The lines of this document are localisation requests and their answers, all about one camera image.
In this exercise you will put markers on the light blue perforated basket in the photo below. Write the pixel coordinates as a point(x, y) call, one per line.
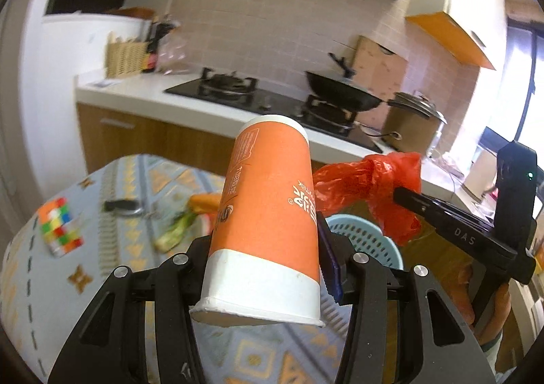
point(365, 239)

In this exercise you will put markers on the black wok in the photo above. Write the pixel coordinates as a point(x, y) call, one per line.
point(340, 92)

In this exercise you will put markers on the dark sauce bottle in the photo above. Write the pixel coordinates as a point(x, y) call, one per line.
point(151, 52)

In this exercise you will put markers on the clear plastic bag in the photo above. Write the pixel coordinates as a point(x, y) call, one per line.
point(174, 56)

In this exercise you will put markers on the brown cardboard box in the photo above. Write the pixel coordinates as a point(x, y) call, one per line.
point(131, 13)

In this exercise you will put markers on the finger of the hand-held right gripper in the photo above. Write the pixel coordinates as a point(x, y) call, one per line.
point(446, 222)

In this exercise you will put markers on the patterned tablecloth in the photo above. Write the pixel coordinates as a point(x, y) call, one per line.
point(127, 180)

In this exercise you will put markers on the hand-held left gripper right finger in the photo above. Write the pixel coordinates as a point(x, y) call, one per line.
point(329, 265)

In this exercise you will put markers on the orange paper cup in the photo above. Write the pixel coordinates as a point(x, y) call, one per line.
point(263, 205)

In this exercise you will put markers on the woven wicker basket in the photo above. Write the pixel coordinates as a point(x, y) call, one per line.
point(125, 58)

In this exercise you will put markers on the green leafy vegetable scrap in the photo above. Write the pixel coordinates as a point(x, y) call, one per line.
point(174, 235)

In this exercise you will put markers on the colourful puzzle cube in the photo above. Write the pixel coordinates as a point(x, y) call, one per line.
point(59, 226)

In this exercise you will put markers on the person's right hand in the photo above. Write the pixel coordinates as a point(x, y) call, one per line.
point(463, 294)

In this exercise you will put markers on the brown rice cooker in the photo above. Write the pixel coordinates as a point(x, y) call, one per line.
point(408, 129)

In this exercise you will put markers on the wooden cutting board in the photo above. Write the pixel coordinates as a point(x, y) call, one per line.
point(378, 69)

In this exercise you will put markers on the orange wall cabinet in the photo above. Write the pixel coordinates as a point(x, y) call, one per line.
point(450, 35)

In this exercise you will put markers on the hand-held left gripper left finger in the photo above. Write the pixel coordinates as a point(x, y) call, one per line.
point(187, 277)

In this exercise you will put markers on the wooden kitchen base cabinet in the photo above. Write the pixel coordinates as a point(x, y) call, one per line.
point(140, 141)

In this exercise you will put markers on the black glass gas stove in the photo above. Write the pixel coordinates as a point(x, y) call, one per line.
point(276, 101)

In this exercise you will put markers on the red plastic bag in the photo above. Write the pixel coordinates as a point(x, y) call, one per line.
point(369, 180)

